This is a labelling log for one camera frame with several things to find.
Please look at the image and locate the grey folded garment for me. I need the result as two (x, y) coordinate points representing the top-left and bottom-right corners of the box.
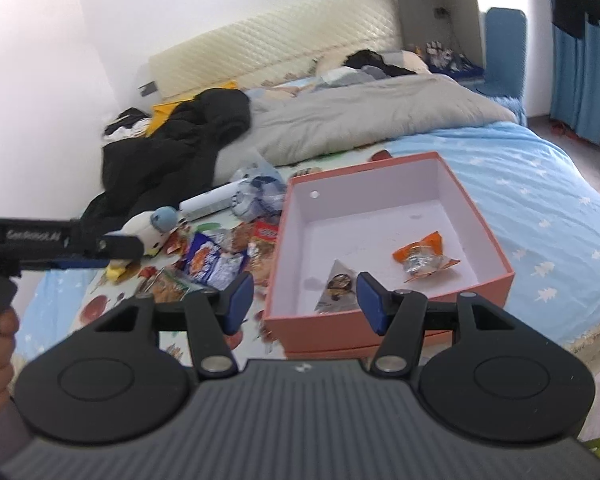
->
(320, 67), (388, 92)

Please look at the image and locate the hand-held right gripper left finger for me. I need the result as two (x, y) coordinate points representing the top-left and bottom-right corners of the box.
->
(94, 271), (256, 380)

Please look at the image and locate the green and orange snack packet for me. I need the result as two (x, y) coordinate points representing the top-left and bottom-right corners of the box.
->
(147, 266), (206, 306)

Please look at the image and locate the black jacket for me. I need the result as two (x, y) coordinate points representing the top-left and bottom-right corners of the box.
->
(82, 87), (253, 241)

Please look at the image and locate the pink cardboard box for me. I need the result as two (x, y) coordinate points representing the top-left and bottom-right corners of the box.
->
(262, 151), (516, 359)

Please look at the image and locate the black garment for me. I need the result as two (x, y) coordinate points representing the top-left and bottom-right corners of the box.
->
(342, 49), (418, 79)

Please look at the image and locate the yellow cloth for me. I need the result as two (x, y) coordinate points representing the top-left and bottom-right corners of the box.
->
(145, 80), (239, 136)

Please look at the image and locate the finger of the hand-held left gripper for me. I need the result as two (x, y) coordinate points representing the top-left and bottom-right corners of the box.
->
(72, 234), (144, 262)
(52, 257), (113, 270)

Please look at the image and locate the group of cosmetic bottles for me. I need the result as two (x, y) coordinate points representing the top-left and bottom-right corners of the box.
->
(414, 40), (465, 61)

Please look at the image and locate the beige pillow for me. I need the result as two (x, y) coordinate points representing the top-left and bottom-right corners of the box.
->
(314, 50), (432, 84)

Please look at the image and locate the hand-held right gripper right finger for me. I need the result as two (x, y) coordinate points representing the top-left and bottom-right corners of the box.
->
(356, 271), (521, 378)

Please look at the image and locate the blue bedside table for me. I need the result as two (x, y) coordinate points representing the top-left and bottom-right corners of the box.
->
(425, 57), (487, 82)

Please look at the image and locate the blue curtain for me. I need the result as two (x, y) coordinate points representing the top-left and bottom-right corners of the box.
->
(550, 0), (600, 151)

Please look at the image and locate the black and white clothes pile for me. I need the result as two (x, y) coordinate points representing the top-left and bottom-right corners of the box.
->
(102, 107), (153, 142)

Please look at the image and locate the grey triangular snack packet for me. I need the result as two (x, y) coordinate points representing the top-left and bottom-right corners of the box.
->
(314, 259), (357, 314)

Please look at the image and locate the blue covered chair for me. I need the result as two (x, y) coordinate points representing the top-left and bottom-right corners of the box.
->
(472, 7), (529, 126)

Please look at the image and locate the grey duvet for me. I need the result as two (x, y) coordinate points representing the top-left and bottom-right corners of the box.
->
(215, 72), (519, 183)

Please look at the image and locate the white tube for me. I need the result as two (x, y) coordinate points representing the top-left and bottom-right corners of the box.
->
(179, 182), (236, 221)

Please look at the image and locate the white and blue plush penguin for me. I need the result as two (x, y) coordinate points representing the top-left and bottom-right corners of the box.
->
(105, 206), (181, 281)

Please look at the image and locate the cream quilted headboard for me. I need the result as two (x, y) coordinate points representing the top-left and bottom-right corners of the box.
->
(147, 0), (401, 99)

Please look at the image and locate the blue and white plastic bag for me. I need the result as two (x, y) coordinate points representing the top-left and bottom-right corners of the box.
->
(230, 147), (288, 221)

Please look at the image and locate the small red snack packet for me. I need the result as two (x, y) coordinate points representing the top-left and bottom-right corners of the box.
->
(166, 227), (193, 256)

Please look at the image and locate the blue and white snack packet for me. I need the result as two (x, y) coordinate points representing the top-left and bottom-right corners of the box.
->
(182, 232), (246, 291)

